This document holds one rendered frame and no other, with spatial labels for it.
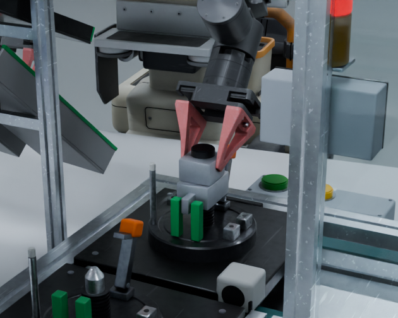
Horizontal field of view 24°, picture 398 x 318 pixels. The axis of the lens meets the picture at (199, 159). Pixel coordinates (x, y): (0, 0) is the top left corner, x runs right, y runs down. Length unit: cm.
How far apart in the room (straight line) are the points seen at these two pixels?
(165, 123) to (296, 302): 107
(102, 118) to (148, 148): 276
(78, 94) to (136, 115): 291
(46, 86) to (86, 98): 368
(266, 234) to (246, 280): 16
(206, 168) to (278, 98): 22
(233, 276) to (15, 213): 57
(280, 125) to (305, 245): 12
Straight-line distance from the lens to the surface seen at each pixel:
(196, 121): 117
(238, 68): 116
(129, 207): 132
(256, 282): 106
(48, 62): 117
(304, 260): 95
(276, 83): 93
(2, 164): 175
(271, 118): 94
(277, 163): 172
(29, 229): 149
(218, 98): 114
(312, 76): 88
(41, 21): 115
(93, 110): 466
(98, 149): 132
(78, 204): 156
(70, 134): 127
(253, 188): 136
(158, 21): 191
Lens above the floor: 151
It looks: 22 degrees down
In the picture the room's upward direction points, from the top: straight up
